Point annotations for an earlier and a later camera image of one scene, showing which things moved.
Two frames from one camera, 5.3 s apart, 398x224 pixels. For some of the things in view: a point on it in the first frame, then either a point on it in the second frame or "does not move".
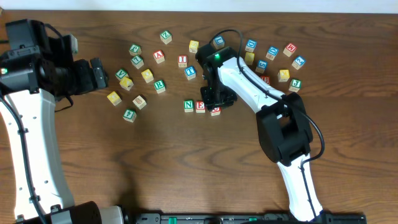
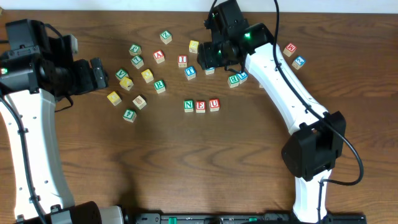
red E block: x=200 y=107 does not move
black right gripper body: x=218 y=99 -> x=203 y=56
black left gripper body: x=93 y=75 does not move
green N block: x=188 y=106 does not move
